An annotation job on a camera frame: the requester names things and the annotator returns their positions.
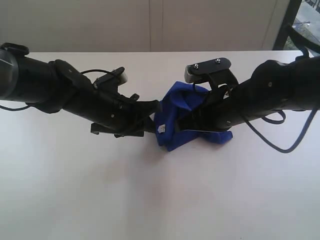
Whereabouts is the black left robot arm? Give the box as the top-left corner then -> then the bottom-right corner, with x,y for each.
0,42 -> 161,138

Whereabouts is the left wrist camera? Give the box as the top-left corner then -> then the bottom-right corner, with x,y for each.
93,66 -> 128,89

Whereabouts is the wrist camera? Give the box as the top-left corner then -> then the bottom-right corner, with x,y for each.
184,57 -> 232,84
93,66 -> 128,89

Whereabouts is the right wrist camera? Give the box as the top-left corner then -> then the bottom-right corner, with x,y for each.
184,57 -> 232,84

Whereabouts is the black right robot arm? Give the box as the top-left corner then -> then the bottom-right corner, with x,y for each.
174,57 -> 320,132

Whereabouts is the black window frame post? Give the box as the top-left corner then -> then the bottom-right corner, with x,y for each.
272,0 -> 302,51

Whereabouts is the blue towel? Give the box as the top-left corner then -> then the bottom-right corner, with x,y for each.
153,81 -> 233,152

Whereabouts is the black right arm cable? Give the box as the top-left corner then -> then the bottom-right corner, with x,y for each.
239,23 -> 320,154

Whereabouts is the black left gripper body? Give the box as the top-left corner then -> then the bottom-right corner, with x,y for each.
55,60 -> 145,138

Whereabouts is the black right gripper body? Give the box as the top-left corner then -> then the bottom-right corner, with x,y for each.
191,75 -> 275,131

